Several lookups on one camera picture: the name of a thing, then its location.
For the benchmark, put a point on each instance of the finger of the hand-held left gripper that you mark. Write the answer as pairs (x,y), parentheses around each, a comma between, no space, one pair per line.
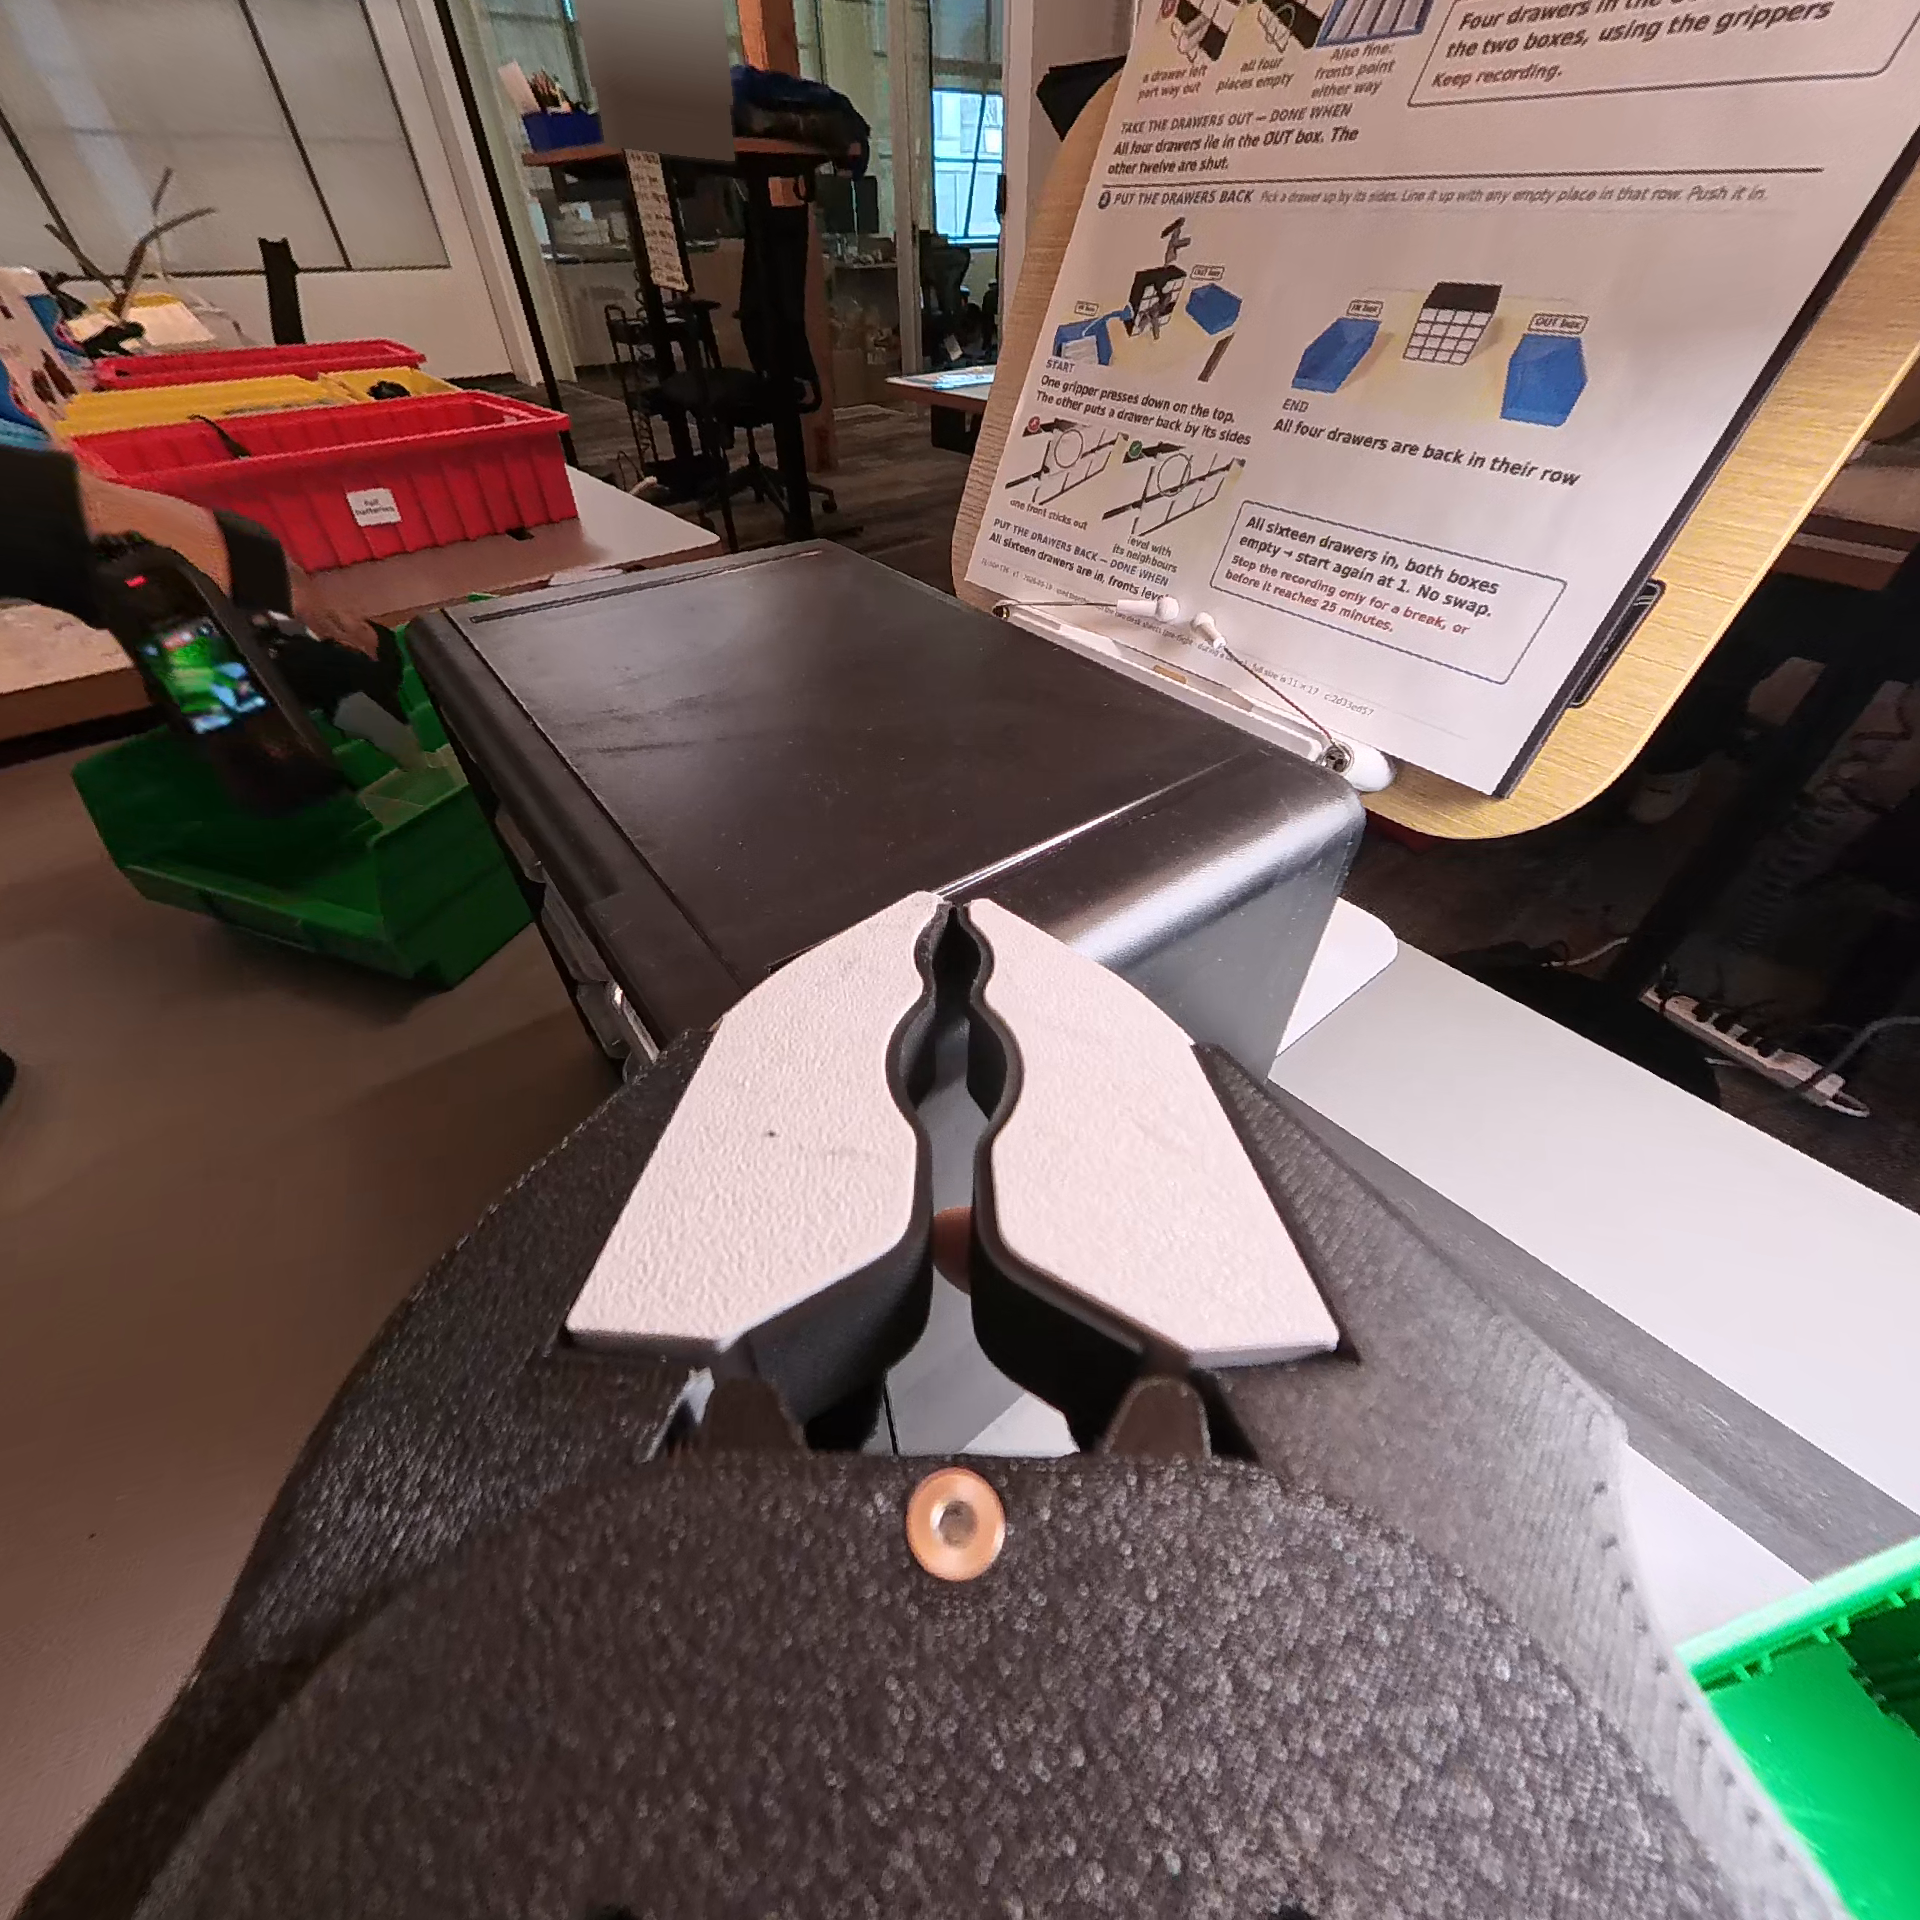
(375,728)

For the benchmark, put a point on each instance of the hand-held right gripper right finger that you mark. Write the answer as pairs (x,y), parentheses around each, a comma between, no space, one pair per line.
(1154,1202)

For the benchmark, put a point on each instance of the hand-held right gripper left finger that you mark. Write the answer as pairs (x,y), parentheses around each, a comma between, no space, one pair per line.
(749,1185)

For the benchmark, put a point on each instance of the clear plastic drawer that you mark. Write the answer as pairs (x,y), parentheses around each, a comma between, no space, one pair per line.
(413,795)

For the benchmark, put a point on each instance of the green plastic bin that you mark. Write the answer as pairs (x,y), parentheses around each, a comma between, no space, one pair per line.
(1830,1757)
(299,899)

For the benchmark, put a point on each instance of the grid of clear drawers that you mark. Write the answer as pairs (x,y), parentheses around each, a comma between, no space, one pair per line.
(615,1021)

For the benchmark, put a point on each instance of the black drawer cabinet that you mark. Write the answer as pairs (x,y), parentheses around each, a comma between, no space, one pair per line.
(871,720)

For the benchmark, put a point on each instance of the person's left forearm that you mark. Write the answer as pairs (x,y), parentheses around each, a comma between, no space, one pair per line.
(37,526)

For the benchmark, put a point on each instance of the wood-edged side desk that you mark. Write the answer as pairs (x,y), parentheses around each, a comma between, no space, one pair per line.
(647,518)

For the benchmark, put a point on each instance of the pale desk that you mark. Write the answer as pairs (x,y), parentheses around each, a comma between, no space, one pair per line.
(224,1277)

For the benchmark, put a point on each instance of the tall standing desk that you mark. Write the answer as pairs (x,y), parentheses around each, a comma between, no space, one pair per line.
(673,155)

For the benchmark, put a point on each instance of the person's right hand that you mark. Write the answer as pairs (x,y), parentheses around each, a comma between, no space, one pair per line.
(956,1253)

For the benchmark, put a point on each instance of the person's left hand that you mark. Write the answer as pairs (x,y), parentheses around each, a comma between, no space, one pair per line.
(149,526)

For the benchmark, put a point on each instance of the large red ribbed bin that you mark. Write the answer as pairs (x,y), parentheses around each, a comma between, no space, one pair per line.
(450,481)

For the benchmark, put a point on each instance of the yellow plastic bin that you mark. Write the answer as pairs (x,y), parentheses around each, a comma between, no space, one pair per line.
(149,407)
(419,383)

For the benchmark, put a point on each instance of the low red bin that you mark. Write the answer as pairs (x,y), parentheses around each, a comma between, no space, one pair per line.
(224,359)

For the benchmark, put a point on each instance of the tall black office chair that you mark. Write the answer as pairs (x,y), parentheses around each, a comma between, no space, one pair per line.
(775,316)

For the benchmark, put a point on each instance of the hanging paper sheet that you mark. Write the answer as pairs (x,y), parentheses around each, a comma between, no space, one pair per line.
(656,219)

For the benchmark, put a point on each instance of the white power strip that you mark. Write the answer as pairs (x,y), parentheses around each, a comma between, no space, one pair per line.
(1757,1051)

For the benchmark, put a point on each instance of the blue pen holder box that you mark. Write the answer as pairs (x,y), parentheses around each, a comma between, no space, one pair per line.
(563,132)

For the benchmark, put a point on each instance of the orange-top background table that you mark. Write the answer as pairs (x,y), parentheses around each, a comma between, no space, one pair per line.
(940,383)

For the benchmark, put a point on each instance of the illustrated instruction poster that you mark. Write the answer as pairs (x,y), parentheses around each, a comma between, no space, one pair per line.
(1425,374)

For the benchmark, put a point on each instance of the black upright post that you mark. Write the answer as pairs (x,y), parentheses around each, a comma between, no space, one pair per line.
(281,295)

